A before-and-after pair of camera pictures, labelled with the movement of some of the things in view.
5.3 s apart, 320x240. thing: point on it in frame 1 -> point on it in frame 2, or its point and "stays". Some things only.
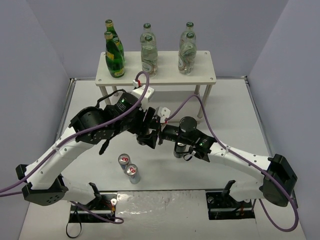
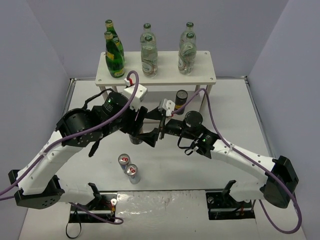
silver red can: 124,160 stays
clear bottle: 187,55 stays
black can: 179,150 -> 180,100
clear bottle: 147,26 stays
